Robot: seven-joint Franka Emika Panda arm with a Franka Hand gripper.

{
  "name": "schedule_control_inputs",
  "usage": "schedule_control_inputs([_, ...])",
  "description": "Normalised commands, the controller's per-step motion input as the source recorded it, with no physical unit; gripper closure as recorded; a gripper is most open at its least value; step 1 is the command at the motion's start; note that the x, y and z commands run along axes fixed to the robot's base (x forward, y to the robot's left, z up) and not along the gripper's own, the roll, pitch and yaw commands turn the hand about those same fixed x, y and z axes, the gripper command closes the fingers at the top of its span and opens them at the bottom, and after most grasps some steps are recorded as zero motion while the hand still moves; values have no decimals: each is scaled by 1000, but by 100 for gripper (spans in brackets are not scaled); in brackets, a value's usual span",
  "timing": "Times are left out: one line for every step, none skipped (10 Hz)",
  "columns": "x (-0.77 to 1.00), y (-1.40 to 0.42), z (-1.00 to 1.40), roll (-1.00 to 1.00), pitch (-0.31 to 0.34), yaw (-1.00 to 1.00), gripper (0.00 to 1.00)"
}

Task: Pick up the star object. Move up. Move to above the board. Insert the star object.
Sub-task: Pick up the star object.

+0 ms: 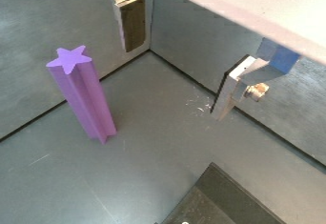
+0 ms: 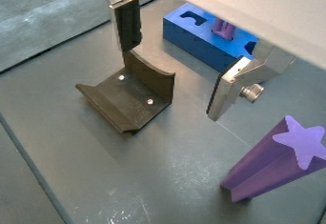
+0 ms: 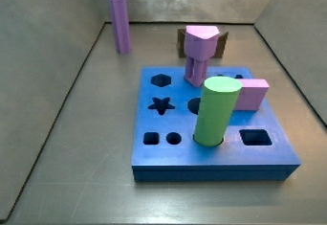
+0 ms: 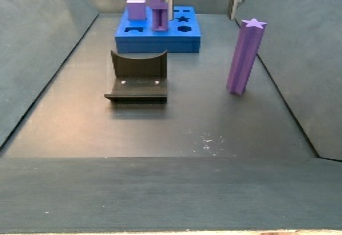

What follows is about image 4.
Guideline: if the purple star-shaped peg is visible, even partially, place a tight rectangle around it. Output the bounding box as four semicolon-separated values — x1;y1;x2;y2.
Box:
228;18;268;95

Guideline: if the blue shape-sorting board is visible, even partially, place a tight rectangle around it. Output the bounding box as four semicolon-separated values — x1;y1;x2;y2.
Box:
115;6;202;53

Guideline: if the purple arch-shaped peg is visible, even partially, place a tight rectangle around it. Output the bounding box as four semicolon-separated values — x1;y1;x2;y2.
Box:
149;0;169;32

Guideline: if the purple square block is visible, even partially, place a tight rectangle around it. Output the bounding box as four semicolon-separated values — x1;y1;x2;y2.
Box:
127;0;147;20

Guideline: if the black curved stand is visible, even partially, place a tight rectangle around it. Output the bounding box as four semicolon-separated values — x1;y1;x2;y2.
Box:
105;52;169;102

